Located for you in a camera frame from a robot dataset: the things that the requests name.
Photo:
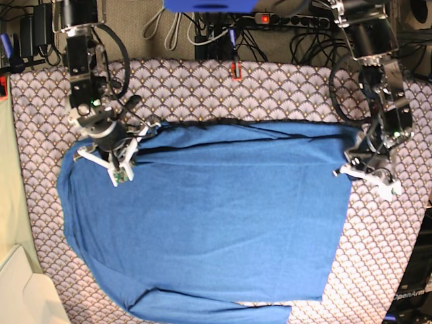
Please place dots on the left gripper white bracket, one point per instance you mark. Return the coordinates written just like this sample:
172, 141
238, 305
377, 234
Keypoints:
367, 160

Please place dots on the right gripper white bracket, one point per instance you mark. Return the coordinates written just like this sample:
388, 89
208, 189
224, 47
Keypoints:
114, 148

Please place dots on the blue long-sleeve T-shirt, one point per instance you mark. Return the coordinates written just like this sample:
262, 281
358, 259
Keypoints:
221, 224

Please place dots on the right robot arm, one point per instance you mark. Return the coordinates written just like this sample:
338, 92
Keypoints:
94, 105

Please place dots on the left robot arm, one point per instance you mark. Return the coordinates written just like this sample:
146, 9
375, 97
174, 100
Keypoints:
373, 45

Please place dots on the fan-patterned tablecloth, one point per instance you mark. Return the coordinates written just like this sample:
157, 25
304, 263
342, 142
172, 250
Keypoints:
378, 236

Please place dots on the black OpenArm base box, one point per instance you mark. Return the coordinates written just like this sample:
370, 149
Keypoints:
412, 302

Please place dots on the white plastic bin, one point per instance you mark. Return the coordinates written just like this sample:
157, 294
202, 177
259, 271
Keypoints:
26, 296

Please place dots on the red black table clamp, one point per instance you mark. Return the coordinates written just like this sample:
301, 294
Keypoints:
236, 70

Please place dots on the black power supply left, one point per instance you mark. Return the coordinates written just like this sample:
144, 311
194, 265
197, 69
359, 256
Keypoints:
36, 34

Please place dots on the blue box top edge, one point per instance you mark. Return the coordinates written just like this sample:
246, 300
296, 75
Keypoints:
204, 6

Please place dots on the blue handled clamp left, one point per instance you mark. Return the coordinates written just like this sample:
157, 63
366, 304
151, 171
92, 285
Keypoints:
12, 51

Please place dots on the white power strip red switch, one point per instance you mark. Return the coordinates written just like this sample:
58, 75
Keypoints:
300, 21

